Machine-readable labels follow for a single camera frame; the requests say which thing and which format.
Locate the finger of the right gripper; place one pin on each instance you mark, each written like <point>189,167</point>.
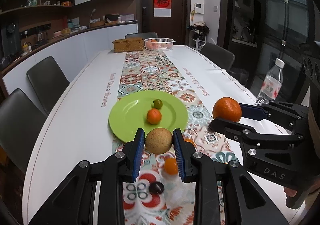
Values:
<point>290,116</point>
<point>247,135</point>

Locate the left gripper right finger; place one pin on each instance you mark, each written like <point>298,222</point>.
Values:
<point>196,167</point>

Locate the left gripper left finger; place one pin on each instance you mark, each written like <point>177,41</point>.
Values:
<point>121,167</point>

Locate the large dark plum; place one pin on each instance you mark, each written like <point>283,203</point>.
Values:
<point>156,188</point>

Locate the tan longan front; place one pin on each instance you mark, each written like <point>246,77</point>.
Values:
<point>158,141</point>

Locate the green tomato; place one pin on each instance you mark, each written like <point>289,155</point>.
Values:
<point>157,104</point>

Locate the small orange tangerine back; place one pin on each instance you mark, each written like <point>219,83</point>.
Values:
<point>190,141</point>

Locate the clear water bottle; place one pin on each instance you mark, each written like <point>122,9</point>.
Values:
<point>272,84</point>

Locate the patterned table runner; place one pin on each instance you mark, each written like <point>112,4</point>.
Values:
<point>153,70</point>

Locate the green plate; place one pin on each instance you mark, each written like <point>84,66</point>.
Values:
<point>130,114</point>

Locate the white tablecloth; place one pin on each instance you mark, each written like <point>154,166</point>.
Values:
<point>77,128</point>

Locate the dark chair right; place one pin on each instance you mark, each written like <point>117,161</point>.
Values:
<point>218,55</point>

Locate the dark chair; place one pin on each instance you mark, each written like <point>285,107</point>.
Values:
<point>21,123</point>
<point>48,81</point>
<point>218,55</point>

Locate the dark chair near left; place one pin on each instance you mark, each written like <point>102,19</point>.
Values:
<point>21,123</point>

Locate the dark chair far left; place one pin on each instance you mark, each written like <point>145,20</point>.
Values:
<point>48,81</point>

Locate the woven basket box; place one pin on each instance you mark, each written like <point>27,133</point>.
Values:
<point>128,45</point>

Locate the clear plastic fruit container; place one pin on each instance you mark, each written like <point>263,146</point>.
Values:
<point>159,44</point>

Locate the dark chair table end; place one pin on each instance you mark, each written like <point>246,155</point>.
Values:
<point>144,35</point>

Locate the red door poster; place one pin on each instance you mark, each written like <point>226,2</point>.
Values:
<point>162,8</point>

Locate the black coffee machine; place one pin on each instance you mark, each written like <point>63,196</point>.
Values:
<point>10,40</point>

